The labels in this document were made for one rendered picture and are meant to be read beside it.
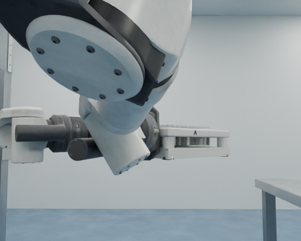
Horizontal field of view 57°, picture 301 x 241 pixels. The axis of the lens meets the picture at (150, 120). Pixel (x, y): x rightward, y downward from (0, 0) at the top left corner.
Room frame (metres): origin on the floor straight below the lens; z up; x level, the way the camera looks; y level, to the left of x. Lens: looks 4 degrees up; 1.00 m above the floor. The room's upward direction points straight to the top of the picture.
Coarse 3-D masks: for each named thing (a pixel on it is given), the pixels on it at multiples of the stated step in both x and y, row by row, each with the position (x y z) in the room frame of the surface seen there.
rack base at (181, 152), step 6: (162, 150) 0.63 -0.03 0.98; (168, 150) 0.61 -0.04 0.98; (174, 150) 0.63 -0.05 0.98; (180, 150) 0.64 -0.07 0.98; (186, 150) 0.65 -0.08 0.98; (192, 150) 0.67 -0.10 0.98; (198, 150) 0.68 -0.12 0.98; (204, 150) 0.70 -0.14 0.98; (210, 150) 0.71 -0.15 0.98; (216, 150) 0.73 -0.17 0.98; (222, 150) 0.75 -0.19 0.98; (228, 150) 0.77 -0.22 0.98; (156, 156) 0.64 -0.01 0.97; (162, 156) 0.62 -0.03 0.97; (168, 156) 0.61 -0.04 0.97; (174, 156) 0.63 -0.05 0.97; (180, 156) 0.64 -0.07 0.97; (186, 156) 0.65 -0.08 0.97; (192, 156) 0.67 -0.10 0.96; (198, 156) 0.68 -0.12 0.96; (204, 156) 0.70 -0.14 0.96; (210, 156) 0.71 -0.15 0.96; (216, 156) 0.73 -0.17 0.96
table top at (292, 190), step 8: (256, 184) 1.15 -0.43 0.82; (264, 184) 1.06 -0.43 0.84; (272, 184) 1.01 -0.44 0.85; (280, 184) 1.01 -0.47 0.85; (288, 184) 1.01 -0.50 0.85; (296, 184) 1.01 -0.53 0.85; (272, 192) 0.99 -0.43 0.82; (280, 192) 0.93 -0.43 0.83; (288, 192) 0.88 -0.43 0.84; (296, 192) 0.86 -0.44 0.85; (288, 200) 0.88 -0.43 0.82; (296, 200) 0.83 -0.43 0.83
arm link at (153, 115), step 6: (150, 114) 0.56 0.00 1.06; (156, 114) 0.60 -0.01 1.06; (150, 120) 0.51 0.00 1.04; (156, 120) 0.60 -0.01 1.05; (156, 126) 0.53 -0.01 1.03; (156, 132) 0.52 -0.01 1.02; (156, 138) 0.54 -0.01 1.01; (150, 144) 0.52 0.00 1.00; (156, 144) 0.60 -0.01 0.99; (150, 150) 0.56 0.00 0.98; (156, 150) 0.60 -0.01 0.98; (150, 156) 0.60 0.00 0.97
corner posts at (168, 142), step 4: (164, 136) 0.62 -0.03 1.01; (168, 136) 0.62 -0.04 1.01; (172, 136) 0.62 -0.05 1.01; (164, 140) 0.62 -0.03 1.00; (168, 140) 0.62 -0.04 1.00; (172, 140) 0.62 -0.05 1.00; (220, 140) 0.77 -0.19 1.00; (224, 140) 0.76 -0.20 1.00; (164, 144) 0.62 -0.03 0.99; (168, 144) 0.62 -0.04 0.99; (172, 144) 0.62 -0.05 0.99; (220, 144) 0.77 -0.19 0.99; (224, 144) 0.76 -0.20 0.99
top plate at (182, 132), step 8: (160, 128) 0.63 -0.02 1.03; (168, 128) 0.61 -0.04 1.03; (176, 128) 0.63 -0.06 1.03; (184, 128) 0.65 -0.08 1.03; (160, 136) 0.64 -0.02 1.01; (176, 136) 0.63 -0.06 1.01; (184, 136) 0.65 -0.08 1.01; (192, 136) 0.67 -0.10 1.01; (200, 136) 0.69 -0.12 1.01; (208, 136) 0.71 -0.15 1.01; (216, 136) 0.73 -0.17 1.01; (224, 136) 0.76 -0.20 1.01
